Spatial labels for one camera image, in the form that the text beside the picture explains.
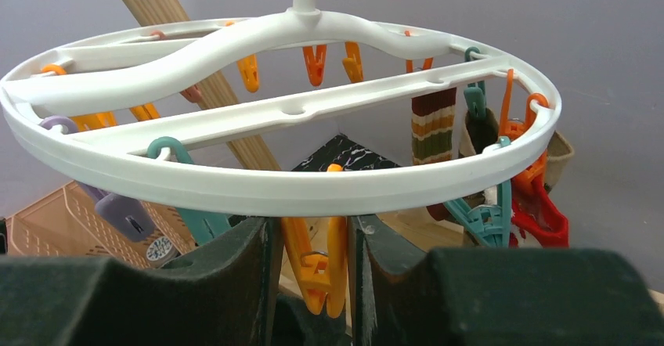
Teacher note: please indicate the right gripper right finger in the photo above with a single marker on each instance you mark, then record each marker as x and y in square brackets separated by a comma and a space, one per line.
[402, 295]

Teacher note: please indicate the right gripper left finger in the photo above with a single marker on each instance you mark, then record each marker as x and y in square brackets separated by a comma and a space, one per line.
[223, 293]

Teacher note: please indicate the orange clothes peg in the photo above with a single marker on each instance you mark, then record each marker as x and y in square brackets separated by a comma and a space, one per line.
[322, 276]

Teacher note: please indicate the white round clip hanger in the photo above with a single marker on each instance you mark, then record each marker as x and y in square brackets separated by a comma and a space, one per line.
[123, 69]

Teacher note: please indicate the red sock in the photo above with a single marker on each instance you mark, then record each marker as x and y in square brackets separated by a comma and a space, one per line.
[535, 221]

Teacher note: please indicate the beige sock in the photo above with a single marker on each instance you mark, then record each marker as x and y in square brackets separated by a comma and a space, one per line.
[559, 152]

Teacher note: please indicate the brown argyle sock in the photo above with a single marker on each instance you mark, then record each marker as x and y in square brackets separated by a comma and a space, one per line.
[477, 134]

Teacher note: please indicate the peach mesh file organizer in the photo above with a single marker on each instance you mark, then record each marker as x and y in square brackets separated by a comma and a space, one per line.
[64, 223]

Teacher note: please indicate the striped sock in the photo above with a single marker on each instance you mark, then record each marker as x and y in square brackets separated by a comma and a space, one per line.
[432, 121]

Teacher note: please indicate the wooden hanger rack frame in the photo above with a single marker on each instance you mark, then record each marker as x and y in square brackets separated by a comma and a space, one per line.
[158, 15]

